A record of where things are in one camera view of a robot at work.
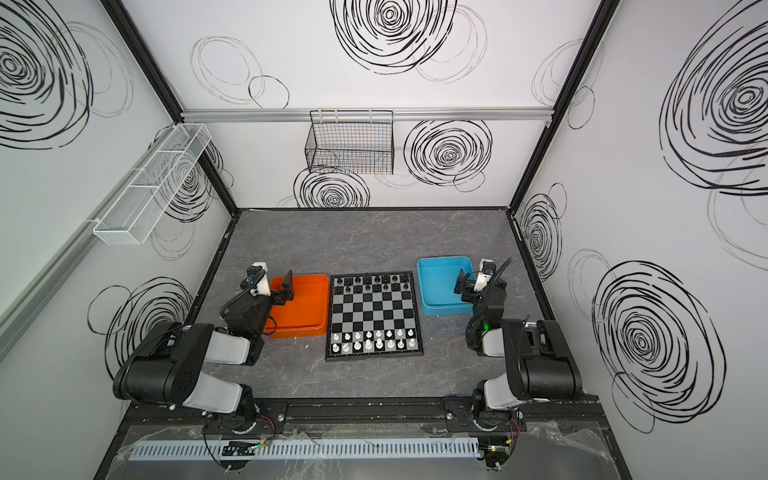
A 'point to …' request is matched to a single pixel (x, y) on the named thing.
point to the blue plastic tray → (437, 277)
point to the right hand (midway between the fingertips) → (475, 271)
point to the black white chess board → (372, 316)
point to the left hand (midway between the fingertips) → (277, 270)
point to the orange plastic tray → (307, 314)
